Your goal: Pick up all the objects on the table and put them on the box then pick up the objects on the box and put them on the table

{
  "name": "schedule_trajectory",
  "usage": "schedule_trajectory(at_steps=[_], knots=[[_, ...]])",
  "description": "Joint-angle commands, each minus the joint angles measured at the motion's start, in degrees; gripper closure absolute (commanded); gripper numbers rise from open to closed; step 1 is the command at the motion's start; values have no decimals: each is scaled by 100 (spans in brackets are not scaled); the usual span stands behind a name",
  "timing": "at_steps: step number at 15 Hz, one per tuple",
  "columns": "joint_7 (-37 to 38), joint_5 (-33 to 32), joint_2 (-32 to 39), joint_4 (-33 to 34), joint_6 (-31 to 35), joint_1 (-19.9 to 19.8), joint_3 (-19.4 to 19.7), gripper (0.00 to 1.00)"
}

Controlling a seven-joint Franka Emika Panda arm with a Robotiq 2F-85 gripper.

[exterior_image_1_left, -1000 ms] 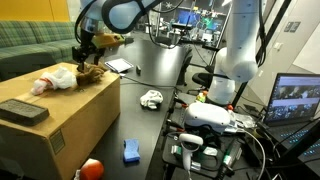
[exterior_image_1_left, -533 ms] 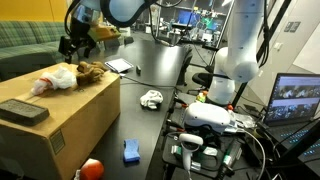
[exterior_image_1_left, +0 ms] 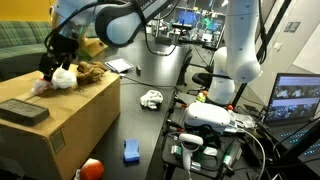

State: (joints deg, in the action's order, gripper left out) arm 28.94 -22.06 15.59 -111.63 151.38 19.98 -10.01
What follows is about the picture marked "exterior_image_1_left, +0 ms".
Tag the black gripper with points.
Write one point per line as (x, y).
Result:
(63, 45)

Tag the white cloth with red patch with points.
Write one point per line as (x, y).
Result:
(63, 79)

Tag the brown plush moose toy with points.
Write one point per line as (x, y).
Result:
(90, 74)

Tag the dark grey board eraser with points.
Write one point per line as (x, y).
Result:
(23, 111)

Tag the plain white cloth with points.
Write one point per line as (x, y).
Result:
(151, 99)

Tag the blue sponge cloth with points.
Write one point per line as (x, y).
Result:
(131, 151)

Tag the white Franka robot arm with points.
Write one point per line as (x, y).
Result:
(240, 50)

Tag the large cardboard box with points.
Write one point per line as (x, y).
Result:
(76, 110)

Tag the green plaid sofa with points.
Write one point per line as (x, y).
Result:
(20, 36)

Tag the white notebook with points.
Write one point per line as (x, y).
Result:
(119, 65)

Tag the small black block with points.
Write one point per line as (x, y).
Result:
(138, 70)

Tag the red toy radish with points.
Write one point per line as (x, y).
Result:
(92, 170)

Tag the blue background monitor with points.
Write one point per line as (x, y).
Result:
(186, 16)

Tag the black office chair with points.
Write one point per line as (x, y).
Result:
(201, 79)

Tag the yellow bottle with orange cap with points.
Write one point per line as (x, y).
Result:
(201, 97)

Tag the white VR controller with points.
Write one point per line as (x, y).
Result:
(190, 140)

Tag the white VR headset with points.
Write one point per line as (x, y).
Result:
(206, 115)

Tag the black equipment tray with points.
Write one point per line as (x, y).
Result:
(213, 163)

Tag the black stand pole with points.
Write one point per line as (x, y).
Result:
(240, 95)

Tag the open black laptop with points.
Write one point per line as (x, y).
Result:
(293, 96)

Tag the grey wall switch plate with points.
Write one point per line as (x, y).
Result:
(291, 27)

